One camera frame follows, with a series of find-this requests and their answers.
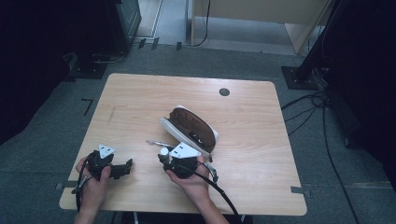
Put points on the beige wooden furniture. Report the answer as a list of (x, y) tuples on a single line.
[(264, 11)]

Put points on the black floor base plate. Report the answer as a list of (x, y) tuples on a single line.
[(88, 70)]

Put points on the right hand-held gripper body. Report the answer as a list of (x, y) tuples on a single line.
[(183, 165)]

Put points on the black cabinet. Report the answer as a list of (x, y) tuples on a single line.
[(123, 25)]

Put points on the black stand with base plate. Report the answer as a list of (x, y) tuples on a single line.
[(300, 77)]

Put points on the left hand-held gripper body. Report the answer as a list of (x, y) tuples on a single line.
[(96, 165)]

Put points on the person's left hand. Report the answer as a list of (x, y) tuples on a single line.
[(93, 193)]

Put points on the dark curtain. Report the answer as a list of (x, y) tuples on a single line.
[(28, 62), (370, 77)]

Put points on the white pencil case brown lining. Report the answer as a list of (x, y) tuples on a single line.
[(190, 124)]

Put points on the person's right hand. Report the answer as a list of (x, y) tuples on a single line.
[(194, 186)]

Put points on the clear silver pen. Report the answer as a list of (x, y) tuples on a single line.
[(155, 143)]

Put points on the grey tape piece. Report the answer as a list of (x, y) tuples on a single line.
[(299, 190), (63, 185)]

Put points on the round grey table grommet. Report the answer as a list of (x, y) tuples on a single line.
[(224, 92)]

